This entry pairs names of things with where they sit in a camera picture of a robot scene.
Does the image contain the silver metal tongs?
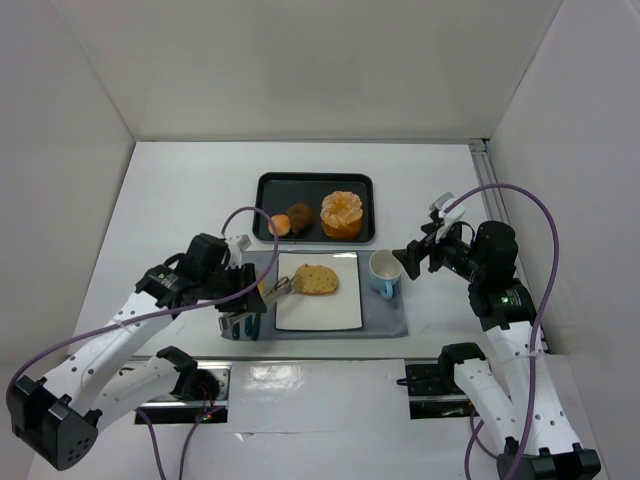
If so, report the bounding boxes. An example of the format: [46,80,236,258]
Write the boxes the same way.
[218,276,297,331]

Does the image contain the seeded bread slice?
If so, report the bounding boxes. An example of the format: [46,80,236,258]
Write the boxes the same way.
[292,264,339,296]

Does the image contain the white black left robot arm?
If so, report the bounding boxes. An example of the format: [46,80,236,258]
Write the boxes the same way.
[6,234,266,471]

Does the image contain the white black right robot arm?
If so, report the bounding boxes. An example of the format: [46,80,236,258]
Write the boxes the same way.
[393,221,601,479]

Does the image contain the light blue mug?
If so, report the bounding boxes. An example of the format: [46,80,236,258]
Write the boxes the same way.
[369,250,403,300]

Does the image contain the grey cloth placemat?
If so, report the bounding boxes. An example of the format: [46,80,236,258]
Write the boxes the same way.
[259,250,408,341]

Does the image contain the small round golden bun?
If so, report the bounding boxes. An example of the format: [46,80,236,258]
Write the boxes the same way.
[268,214,291,237]

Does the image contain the orange round cake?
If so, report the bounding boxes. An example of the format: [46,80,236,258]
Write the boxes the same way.
[320,191,364,241]

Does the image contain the white square plate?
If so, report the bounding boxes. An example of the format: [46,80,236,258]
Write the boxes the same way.
[275,252,363,332]

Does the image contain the brown chocolate croissant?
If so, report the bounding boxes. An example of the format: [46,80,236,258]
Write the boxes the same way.
[286,202,313,234]

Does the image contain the black rectangular baking tray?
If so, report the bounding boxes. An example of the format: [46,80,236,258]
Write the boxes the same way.
[255,172,376,244]

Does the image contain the gold spoon green handle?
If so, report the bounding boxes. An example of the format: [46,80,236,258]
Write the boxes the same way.
[244,316,253,337]

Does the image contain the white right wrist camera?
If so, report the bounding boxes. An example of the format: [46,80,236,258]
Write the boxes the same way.
[430,192,466,243]

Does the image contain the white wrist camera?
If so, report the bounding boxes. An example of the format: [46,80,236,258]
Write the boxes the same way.
[430,192,466,243]
[223,234,251,262]

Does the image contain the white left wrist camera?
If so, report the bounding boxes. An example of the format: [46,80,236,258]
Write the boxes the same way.
[223,234,251,262]

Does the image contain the aluminium frame rail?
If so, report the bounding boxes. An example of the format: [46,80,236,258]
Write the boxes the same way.
[469,139,529,289]

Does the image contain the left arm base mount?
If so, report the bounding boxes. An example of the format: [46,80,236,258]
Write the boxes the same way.
[140,360,231,425]

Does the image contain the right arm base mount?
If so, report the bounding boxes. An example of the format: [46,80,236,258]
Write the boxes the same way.
[396,362,472,420]

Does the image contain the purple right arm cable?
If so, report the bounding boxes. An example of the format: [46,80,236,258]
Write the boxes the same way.
[447,183,560,479]

